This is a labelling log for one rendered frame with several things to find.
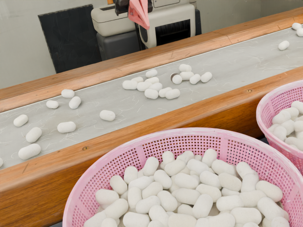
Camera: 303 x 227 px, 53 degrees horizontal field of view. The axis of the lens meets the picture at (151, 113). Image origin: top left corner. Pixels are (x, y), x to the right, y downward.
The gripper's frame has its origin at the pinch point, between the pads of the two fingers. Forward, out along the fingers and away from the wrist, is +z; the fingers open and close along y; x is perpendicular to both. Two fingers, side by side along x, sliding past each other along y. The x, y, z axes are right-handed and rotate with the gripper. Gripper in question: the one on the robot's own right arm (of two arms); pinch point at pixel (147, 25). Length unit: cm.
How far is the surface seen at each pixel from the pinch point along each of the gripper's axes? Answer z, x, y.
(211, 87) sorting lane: 23.4, -4.6, 4.3
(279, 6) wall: -88, 134, 188
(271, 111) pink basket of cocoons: 35.8, -15.6, 5.5
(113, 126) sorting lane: 25.4, -6.7, -18.6
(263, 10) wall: -102, 153, 189
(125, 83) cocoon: 13.1, 1.7, -11.0
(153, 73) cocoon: 11.3, 4.2, -2.6
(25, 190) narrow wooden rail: 33, -15, -35
